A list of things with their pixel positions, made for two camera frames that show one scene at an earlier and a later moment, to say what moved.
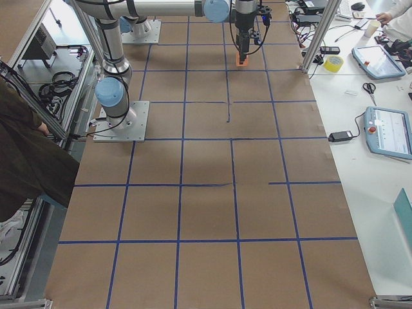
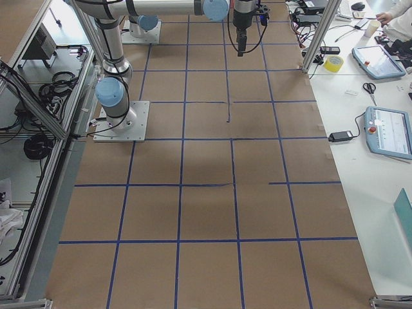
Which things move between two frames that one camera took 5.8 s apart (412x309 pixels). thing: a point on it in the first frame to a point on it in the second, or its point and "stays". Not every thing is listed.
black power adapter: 340,136 stays
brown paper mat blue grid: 237,198 stays
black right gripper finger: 242,56 to 242,41
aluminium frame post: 324,26 stays
